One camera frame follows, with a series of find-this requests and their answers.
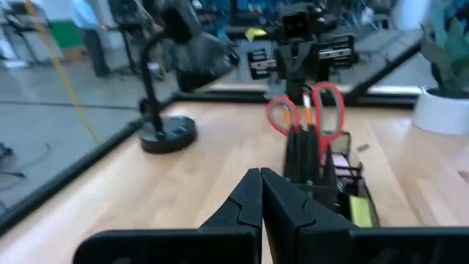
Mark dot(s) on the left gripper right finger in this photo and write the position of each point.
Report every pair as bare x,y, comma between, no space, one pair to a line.
329,245

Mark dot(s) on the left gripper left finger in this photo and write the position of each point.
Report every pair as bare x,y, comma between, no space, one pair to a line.
205,245

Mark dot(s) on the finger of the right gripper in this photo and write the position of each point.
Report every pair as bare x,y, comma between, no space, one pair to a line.
293,69
318,62

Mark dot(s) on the yellow sticky note pad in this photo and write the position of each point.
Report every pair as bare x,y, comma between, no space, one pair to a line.
361,212

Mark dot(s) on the orange pencil pink eraser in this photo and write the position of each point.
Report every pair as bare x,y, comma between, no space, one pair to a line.
288,119
308,115

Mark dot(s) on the pink sticky note pad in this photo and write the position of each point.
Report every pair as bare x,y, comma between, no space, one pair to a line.
340,161

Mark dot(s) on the black mesh desk organizer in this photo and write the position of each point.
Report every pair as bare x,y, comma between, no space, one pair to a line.
329,198

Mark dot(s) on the black desk lamp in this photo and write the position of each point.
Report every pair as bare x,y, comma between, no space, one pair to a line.
165,135

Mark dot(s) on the green plant white pot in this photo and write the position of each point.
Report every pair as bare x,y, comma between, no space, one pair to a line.
439,113

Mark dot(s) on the person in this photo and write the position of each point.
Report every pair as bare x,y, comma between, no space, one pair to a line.
91,47

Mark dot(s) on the green board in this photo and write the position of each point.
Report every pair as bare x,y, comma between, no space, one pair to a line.
66,34

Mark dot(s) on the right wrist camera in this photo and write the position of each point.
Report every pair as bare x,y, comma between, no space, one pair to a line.
297,25

